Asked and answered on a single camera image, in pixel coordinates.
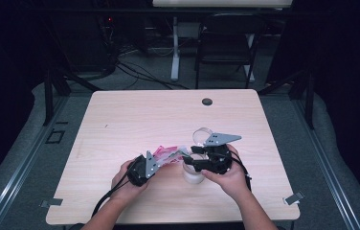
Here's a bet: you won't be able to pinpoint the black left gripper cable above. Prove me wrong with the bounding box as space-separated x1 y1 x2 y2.
91 171 132 219

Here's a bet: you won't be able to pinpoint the grey box under desk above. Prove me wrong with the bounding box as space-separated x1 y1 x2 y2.
176 21 202 39

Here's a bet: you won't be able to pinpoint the person's left hand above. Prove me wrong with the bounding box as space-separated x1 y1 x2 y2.
110 158 151 201

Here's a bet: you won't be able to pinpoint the black floor cables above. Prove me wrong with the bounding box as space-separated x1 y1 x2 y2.
114 59 190 91

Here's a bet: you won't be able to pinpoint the person's right hand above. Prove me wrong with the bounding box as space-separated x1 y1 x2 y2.
200 144 252 201

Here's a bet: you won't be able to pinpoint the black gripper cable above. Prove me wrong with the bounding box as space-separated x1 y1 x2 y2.
91 171 132 219
230 155 253 194

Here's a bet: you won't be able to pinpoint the metal floor rail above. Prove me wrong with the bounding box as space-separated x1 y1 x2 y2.
0 95 70 230
290 95 360 230

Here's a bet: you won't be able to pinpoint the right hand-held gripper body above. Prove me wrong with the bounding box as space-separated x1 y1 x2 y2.
203 132 243 175

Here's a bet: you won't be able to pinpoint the clear glass jar with handle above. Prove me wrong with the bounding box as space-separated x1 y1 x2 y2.
182 126 215 185

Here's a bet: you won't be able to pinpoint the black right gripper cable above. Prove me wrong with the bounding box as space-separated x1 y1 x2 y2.
230 155 253 194

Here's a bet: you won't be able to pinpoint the black folding chair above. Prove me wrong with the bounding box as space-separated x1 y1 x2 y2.
194 12 267 90

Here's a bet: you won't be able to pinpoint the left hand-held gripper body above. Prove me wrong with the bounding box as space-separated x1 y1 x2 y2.
126 149 160 188

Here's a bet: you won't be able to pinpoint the grey tape piece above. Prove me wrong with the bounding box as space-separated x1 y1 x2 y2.
282 191 305 206
39 197 64 209

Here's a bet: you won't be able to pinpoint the white desk leg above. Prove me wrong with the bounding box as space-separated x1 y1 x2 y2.
170 16 181 82
245 33 256 83

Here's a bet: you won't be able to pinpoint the pink and white plastic bag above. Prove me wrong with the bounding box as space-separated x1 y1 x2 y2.
151 145 191 168

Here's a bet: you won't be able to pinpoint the black metal stand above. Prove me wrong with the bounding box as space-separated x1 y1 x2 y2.
257 69 316 130
42 67 103 127

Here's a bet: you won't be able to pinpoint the white desk top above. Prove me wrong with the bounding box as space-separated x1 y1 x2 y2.
151 0 294 9

